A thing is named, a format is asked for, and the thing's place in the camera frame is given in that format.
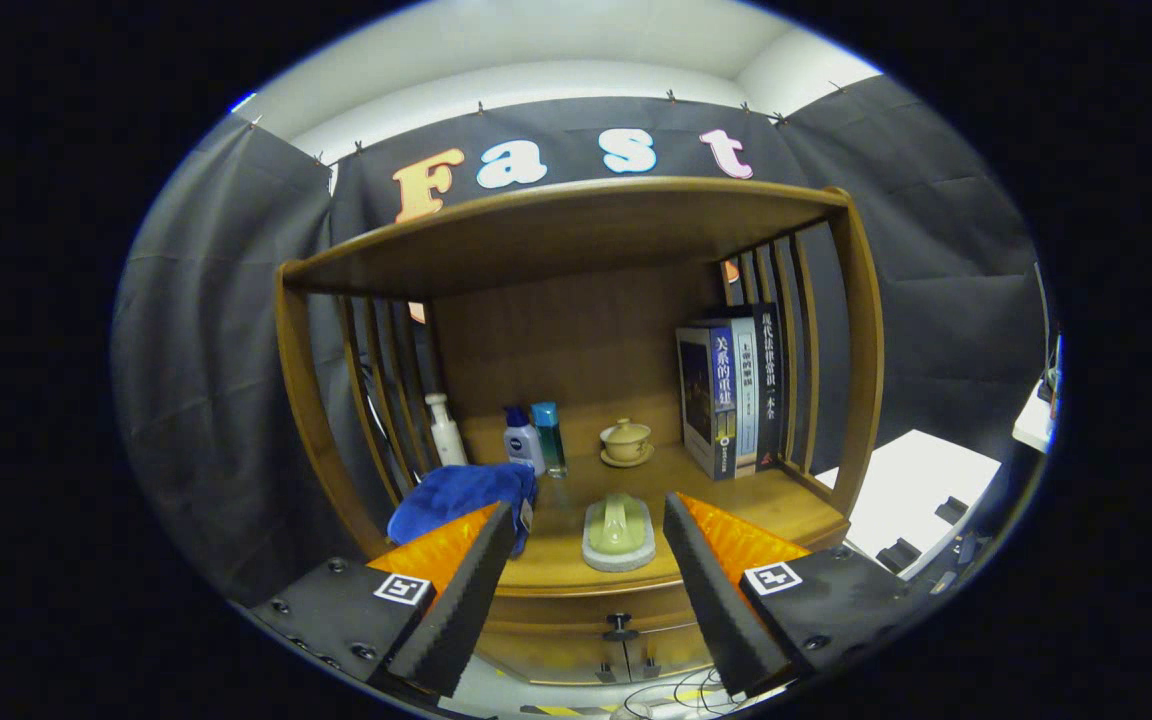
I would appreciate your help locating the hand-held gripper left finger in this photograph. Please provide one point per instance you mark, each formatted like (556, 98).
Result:
(471, 610)

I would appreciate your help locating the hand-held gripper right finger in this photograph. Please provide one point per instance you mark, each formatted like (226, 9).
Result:
(711, 600)

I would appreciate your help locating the wooden drawer with black knob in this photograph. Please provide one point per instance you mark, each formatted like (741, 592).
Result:
(576, 612)

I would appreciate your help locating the wooden cabinet door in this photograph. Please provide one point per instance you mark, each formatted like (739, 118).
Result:
(546, 655)
(671, 650)

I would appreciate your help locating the wooden countertop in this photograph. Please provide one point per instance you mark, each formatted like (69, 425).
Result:
(736, 500)

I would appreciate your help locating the wooden cabinet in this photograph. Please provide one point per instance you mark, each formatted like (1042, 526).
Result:
(576, 350)

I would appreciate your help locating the blue towel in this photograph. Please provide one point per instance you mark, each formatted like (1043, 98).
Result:
(456, 495)

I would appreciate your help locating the white pump bottle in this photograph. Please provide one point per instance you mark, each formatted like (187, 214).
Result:
(448, 440)

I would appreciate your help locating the white lotion bottle blue cap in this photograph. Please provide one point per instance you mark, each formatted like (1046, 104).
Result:
(524, 445)

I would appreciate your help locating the beige lidded teacup with saucer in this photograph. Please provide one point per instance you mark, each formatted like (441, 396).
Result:
(626, 440)

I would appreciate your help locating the teal clear bottle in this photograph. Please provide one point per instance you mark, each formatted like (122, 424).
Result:
(548, 440)

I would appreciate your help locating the book with blue spine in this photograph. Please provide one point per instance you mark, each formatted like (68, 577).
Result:
(711, 400)

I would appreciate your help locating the book with pale spine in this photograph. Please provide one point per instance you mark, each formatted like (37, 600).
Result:
(746, 400)

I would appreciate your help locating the white box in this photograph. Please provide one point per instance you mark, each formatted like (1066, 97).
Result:
(916, 470)

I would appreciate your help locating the white desk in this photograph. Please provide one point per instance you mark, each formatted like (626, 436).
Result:
(1034, 425)

